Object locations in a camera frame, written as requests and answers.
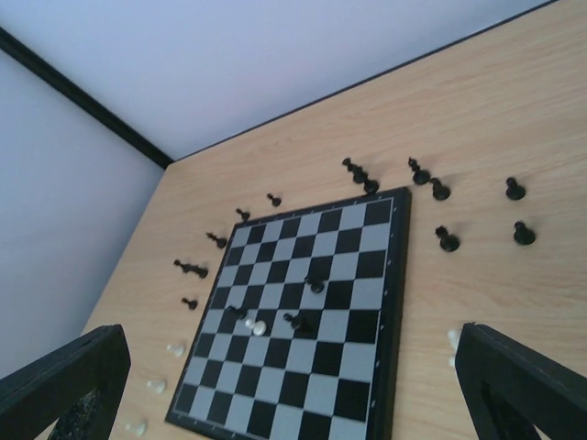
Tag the black rook far left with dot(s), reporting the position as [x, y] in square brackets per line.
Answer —
[523, 235]

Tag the white piece bottom right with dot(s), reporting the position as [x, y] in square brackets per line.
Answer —
[157, 385]

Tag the black bishop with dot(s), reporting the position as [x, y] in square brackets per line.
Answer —
[220, 242]
[420, 176]

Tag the black bishop top right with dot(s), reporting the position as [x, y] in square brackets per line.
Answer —
[220, 242]

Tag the black pawn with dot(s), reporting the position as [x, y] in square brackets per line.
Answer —
[440, 191]
[240, 313]
[275, 200]
[514, 191]
[192, 304]
[315, 284]
[371, 186]

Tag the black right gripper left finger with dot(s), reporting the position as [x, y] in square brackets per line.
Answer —
[76, 389]

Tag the white piece lowest right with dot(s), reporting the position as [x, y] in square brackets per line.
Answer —
[137, 429]

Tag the black and silver chessboard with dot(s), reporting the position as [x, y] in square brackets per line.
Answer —
[299, 338]

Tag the black queen top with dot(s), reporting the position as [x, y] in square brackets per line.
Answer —
[359, 175]

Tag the white pawn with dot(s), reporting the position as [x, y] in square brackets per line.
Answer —
[257, 328]
[454, 340]
[176, 350]

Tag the black bishop left side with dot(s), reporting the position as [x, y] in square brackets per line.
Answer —
[420, 176]

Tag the black king top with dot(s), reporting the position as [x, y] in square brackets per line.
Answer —
[201, 272]

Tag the black knight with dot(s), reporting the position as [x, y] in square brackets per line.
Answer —
[243, 214]
[447, 241]
[298, 323]

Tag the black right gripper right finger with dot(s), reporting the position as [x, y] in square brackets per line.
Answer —
[514, 392]

